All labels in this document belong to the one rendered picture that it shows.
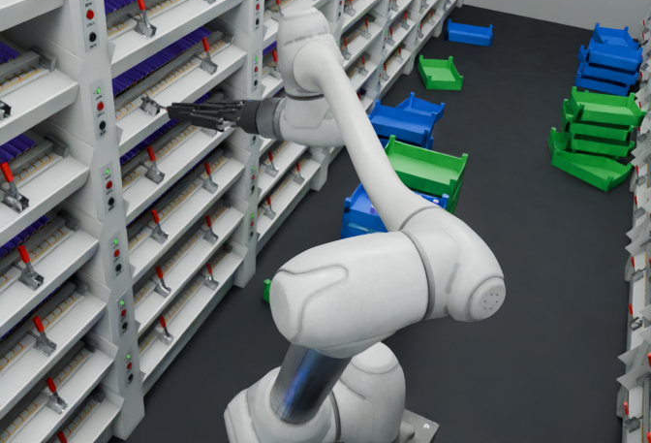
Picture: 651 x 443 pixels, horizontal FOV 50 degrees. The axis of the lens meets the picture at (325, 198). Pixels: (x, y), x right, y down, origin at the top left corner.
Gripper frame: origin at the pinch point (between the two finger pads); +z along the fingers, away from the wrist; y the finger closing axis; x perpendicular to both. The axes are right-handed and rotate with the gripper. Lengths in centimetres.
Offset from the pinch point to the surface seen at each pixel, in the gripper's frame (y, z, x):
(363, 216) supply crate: 57, -19, -60
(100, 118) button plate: -21.0, 5.1, 7.1
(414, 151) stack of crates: 107, -22, -61
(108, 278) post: -24.3, 12.6, -32.1
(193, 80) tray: 18.9, 9.1, -0.6
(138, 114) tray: -3.7, 10.0, -0.1
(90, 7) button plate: -20.2, 0.9, 29.4
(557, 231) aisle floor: 135, -75, -107
